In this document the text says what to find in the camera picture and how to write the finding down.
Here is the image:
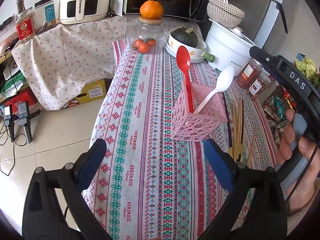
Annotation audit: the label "blue label clear container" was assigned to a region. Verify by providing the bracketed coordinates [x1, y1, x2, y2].
[34, 0, 56, 34]

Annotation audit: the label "white electric cooking pot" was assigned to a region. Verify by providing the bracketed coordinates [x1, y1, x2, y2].
[205, 20, 255, 76]

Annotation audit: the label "patterned striped tablecloth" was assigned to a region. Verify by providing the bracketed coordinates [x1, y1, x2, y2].
[82, 38, 278, 240]

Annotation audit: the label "dried fruit slices jar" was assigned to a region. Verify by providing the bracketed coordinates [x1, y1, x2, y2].
[246, 72, 271, 99]

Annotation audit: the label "black chopstick gold band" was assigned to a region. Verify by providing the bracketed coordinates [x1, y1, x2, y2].
[222, 93, 233, 155]

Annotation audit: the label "yellow cardboard box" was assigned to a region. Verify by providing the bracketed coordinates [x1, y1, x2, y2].
[63, 79, 107, 108]

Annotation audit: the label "red plastic spoon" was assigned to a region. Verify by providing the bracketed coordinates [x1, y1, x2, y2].
[176, 46, 194, 113]

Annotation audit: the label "grey stand device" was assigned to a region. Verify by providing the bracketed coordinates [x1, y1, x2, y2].
[1, 101, 41, 144]

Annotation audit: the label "dark green pumpkin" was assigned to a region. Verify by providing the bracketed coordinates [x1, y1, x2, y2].
[171, 28, 198, 48]

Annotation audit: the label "person's right hand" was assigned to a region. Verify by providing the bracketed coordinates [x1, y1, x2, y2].
[276, 109, 319, 215]

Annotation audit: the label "red label glass jar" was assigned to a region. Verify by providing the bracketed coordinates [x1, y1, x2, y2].
[16, 7, 36, 43]

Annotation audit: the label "white plastic spoon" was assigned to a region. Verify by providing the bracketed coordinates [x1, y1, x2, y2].
[194, 66, 234, 114]

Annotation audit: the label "pink perforated utensil holder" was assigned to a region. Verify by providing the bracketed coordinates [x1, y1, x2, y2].
[171, 81, 227, 142]

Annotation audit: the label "bamboo chopstick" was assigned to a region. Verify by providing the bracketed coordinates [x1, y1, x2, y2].
[232, 100, 238, 161]
[235, 99, 241, 161]
[236, 99, 243, 160]

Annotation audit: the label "orange tangerine on jar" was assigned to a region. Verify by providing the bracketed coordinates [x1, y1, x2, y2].
[140, 0, 164, 20]

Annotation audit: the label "glass jar with wooden lid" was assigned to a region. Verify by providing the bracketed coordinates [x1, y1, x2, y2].
[125, 15, 166, 54]

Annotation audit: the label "white bowl with green handle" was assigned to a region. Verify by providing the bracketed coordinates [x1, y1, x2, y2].
[165, 34, 215, 63]

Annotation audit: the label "silver refrigerator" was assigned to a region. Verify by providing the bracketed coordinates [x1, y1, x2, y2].
[253, 0, 288, 48]

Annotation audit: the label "woven lidded basket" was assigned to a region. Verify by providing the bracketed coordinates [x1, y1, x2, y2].
[207, 0, 245, 29]

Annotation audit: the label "goji berry plastic jar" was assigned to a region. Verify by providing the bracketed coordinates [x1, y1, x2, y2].
[238, 59, 263, 89]

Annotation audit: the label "forearm in cream sleeve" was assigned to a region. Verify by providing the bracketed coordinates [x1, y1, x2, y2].
[287, 178, 319, 235]

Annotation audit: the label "white air fryer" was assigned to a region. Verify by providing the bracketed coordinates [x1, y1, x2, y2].
[59, 0, 110, 25]

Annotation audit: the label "white floral cloth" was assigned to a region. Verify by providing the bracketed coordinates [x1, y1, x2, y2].
[11, 15, 203, 112]

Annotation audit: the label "disposable chopsticks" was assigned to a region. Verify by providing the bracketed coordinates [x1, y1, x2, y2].
[246, 127, 258, 167]

